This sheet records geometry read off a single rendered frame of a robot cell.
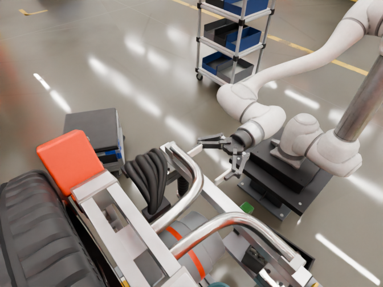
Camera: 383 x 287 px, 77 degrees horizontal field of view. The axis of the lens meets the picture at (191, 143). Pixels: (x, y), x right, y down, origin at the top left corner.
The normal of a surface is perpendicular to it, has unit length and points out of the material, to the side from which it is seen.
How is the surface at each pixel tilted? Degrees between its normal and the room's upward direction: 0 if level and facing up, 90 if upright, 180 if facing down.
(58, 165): 55
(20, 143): 0
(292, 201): 0
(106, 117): 0
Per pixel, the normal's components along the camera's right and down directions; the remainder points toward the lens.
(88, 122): 0.02, -0.68
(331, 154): -0.77, 0.33
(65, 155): 0.54, 0.07
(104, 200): 0.61, 0.26
